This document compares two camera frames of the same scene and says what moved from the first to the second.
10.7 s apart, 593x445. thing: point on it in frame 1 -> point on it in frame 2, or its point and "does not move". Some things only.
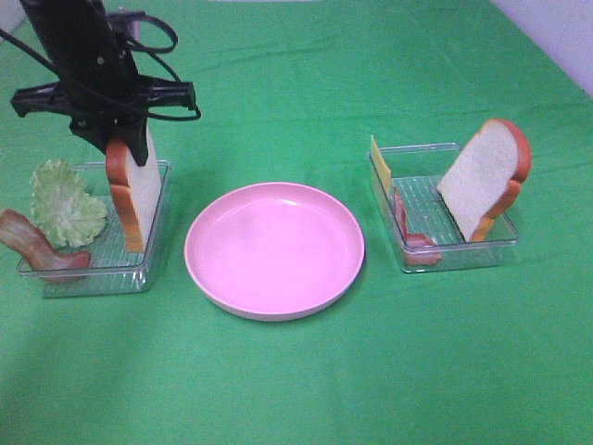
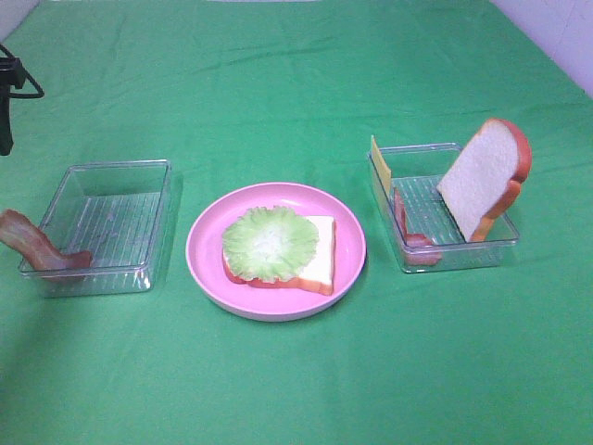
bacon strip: [418, 249] does not move
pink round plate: [274, 251] does not move
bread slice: [135, 188] -> [318, 276]
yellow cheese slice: [383, 171] does not move
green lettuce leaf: [67, 215] -> [271, 243]
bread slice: [485, 181] does not move
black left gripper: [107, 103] -> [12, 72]
